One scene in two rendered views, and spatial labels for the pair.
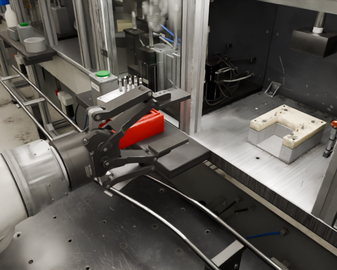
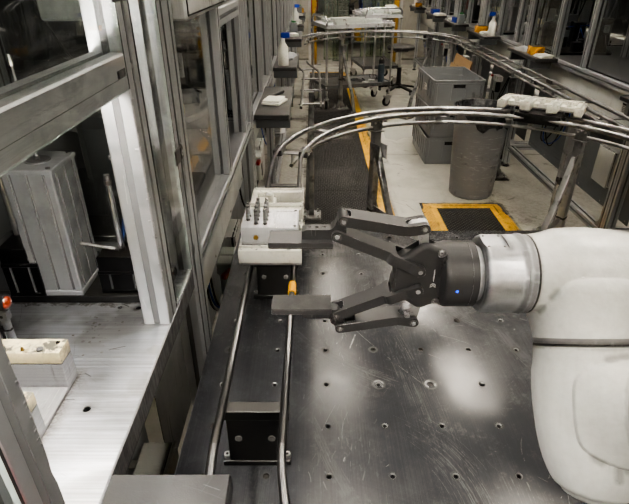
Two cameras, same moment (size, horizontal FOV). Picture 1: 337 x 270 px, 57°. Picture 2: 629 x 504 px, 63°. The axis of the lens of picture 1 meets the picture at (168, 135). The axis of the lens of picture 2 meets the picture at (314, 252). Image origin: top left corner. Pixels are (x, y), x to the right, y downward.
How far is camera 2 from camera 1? 0.89 m
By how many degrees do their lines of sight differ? 108
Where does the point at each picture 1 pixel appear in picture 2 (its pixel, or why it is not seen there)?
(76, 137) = (447, 243)
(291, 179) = (115, 358)
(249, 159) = (101, 413)
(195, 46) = (2, 354)
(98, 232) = not seen: outside the picture
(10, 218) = not seen: hidden behind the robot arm
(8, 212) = not seen: hidden behind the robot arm
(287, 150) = (69, 360)
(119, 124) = (388, 245)
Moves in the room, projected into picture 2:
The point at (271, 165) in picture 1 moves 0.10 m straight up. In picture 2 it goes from (97, 386) to (81, 330)
